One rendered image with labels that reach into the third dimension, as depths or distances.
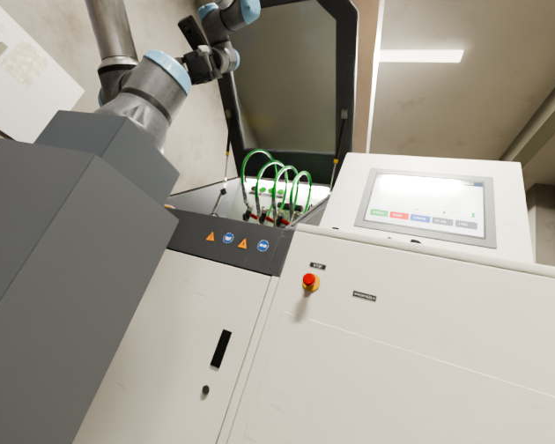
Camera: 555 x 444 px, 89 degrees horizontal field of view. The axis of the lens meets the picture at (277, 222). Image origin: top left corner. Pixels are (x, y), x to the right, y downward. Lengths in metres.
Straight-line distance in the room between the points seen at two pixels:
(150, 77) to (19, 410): 0.61
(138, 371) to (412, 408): 0.77
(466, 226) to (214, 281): 0.90
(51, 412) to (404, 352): 0.70
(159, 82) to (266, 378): 0.76
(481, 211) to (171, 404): 1.20
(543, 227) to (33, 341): 6.29
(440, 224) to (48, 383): 1.14
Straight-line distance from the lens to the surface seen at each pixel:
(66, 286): 0.53
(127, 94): 0.70
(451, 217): 1.22
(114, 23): 0.90
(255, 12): 1.03
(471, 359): 0.82
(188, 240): 1.08
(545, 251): 6.15
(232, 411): 0.89
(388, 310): 0.81
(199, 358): 0.94
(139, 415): 1.05
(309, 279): 0.80
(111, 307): 0.61
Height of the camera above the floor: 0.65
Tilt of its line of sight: 20 degrees up
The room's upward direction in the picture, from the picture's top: 19 degrees clockwise
